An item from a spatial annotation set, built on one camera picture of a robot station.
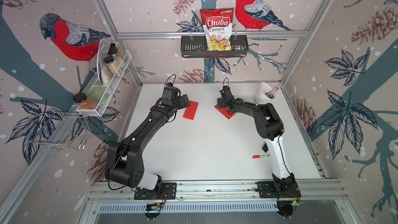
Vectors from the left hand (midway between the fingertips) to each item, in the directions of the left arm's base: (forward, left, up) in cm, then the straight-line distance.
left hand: (184, 96), depth 87 cm
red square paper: (+3, -2, -20) cm, 20 cm away
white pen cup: (+5, -48, -7) cm, 49 cm away
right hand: (+12, -24, -20) cm, 34 cm away
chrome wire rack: (-29, +41, +16) cm, 53 cm away
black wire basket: (+29, -7, +14) cm, 33 cm away
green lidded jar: (-9, +38, +15) cm, 42 cm away
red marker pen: (-28, -42, -19) cm, 54 cm away
